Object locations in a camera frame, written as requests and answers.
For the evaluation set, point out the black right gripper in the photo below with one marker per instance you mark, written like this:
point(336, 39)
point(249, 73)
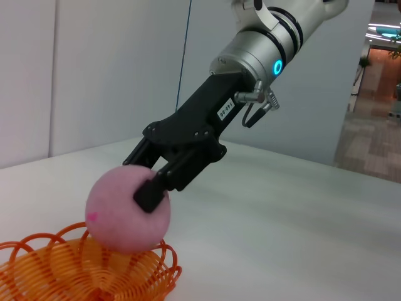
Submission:
point(200, 119)

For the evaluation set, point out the pink felt peach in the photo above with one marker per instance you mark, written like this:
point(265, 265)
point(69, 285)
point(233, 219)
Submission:
point(116, 213)

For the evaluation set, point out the orange plastic woven basket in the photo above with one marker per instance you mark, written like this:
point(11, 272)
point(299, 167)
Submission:
point(62, 269)

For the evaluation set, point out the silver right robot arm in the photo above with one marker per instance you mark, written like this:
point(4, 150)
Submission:
point(266, 40)

